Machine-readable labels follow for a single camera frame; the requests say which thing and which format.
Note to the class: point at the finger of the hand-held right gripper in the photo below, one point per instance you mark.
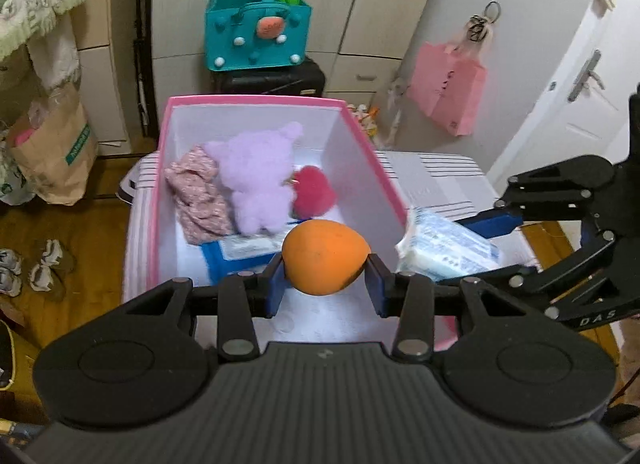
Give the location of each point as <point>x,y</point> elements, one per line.
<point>520,278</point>
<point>492,224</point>

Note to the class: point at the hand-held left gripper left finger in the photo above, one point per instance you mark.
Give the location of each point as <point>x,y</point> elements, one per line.
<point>272,289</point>

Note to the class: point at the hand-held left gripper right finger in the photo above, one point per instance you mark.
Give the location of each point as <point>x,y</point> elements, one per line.
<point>375,284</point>

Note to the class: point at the white blue tissue packet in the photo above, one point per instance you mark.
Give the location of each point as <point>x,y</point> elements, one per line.
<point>445,249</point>

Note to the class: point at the orange egg toy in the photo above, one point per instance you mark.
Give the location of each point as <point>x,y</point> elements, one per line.
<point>325,256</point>

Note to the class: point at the blue wipes packet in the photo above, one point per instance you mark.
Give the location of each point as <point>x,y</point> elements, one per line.
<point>215,259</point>

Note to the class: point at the pink fluffy heart plush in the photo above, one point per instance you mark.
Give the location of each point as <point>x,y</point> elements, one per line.
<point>315,194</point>

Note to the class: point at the pink cardboard box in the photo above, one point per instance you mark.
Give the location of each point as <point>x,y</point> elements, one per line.
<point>380,169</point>

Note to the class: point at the pink floral cloth doll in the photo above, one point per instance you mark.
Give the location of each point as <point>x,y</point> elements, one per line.
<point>200,199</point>

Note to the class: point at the purple plush toy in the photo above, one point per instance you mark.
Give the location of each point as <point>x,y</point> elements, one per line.
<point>255,174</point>

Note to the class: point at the white door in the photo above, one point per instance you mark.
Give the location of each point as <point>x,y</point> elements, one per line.
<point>550,109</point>

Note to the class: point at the pink paper bag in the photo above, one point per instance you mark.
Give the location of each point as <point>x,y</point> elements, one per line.
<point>467,99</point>
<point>425,79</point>

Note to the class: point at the clear plastic bag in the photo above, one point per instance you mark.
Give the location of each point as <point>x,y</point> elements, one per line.
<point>397,94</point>

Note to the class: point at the colourful flower print bag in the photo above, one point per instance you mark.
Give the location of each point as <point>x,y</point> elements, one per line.
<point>367,122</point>

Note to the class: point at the black suitcase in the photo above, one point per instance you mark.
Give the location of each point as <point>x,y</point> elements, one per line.
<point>280,82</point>

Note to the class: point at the brown paper bag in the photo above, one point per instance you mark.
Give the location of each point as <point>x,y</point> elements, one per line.
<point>55,164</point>

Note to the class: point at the teal felt tote bag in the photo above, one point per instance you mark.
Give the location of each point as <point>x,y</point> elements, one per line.
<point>225,34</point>

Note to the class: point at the beige wardrobe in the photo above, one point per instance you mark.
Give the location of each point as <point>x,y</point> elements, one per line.
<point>350,4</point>

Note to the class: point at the tan cabinet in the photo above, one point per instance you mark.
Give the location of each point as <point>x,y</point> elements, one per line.
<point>107,84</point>

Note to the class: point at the white green plastic bag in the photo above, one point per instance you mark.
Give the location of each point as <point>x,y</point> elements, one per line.
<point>12,184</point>

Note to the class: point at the cream fleece pajamas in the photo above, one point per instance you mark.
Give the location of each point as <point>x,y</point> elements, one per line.
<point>30,4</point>

